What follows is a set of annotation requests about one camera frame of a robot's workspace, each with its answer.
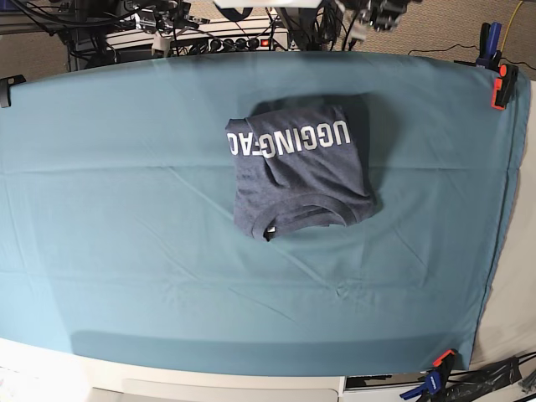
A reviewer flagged teal table cloth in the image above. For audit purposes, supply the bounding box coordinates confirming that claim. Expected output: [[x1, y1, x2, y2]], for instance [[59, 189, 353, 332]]
[[1, 52, 531, 376]]

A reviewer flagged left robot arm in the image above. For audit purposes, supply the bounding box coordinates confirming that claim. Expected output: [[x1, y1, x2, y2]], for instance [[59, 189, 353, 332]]
[[336, 0, 420, 42]]

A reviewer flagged orange blue clamp bottom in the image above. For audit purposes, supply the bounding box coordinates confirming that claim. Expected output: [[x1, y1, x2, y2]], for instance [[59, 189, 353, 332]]
[[400, 349, 458, 401]]

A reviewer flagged orange black clamp top right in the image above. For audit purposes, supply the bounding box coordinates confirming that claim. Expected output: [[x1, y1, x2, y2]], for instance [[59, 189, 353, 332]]
[[491, 64, 518, 111]]

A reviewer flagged white overhead camera mount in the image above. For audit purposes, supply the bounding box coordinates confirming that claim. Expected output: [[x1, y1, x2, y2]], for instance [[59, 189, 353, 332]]
[[214, 0, 322, 8]]

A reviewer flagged yellow cable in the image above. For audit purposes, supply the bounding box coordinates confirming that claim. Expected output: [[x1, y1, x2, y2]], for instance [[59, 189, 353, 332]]
[[500, 0, 525, 49]]

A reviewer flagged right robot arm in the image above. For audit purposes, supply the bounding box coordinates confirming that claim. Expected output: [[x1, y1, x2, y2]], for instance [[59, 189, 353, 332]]
[[123, 1, 210, 57]]

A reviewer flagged black clamp left edge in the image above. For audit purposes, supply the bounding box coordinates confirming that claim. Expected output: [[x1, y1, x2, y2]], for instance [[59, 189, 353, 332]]
[[0, 75, 26, 108]]

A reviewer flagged black plastic bag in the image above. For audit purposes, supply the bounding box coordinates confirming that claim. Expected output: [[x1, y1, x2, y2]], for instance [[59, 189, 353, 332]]
[[443, 357, 522, 402]]

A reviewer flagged white power strip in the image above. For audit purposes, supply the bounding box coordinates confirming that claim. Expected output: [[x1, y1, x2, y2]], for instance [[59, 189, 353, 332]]
[[170, 32, 289, 56]]

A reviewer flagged blue-grey heathered T-shirt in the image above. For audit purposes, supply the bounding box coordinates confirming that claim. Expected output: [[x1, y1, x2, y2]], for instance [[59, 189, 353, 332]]
[[225, 104, 375, 241]]

